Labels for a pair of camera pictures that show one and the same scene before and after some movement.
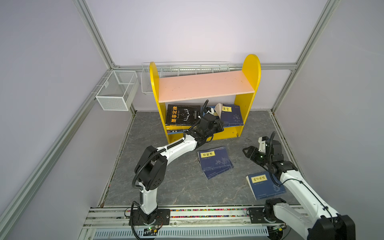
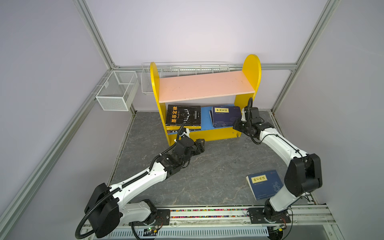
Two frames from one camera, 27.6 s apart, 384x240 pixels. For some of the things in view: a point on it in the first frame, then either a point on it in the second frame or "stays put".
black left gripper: x=219 y=123 to x=198 y=147
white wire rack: x=167 y=69 stays put
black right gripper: x=251 y=153 to x=238 y=121
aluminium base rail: x=180 y=216 stays put
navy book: x=262 y=186 stays put
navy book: x=211 y=173 to x=224 y=116
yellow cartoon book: x=178 y=127 stays put
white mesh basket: x=119 y=90 stays put
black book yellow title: x=182 y=114 stays put
